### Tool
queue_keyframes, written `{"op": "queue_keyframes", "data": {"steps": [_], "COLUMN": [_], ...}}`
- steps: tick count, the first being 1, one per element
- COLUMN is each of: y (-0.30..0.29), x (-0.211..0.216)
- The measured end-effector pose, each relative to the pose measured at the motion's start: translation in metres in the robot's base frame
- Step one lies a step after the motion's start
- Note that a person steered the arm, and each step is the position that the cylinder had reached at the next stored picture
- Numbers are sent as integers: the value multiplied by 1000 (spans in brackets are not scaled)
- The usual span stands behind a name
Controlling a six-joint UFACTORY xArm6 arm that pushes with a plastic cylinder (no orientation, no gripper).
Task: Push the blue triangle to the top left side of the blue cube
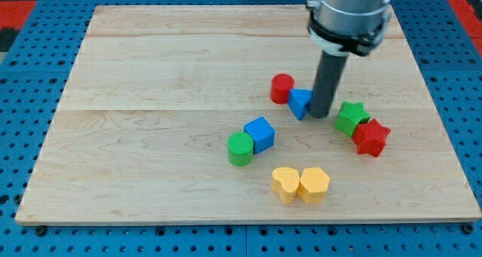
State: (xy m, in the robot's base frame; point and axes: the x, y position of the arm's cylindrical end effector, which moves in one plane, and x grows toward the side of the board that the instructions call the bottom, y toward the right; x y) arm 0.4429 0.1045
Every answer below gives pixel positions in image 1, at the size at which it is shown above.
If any red star block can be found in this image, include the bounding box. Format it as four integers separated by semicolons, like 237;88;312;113
352;119;391;158

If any yellow heart block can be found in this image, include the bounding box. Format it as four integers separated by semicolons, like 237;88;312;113
270;167;300;203

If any blue triangle block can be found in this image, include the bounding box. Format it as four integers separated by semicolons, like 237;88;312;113
288;88;313;121

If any red cylinder block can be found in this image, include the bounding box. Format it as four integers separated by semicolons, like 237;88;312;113
270;73;295;104

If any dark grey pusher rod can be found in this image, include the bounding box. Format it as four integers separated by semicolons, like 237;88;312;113
309;51;348;118

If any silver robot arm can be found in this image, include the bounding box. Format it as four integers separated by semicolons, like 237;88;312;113
306;0;392;57

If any green cylinder block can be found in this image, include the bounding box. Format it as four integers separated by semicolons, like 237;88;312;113
227;132;254;167

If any blue cube block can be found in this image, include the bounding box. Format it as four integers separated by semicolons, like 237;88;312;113
243;117;276;155

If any wooden board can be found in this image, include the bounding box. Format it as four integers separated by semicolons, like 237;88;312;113
15;5;481;226

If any green star block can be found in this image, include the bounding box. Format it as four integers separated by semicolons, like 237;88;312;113
334;101;371;138

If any yellow hexagon block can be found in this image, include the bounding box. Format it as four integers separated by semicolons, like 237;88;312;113
297;167;331;203

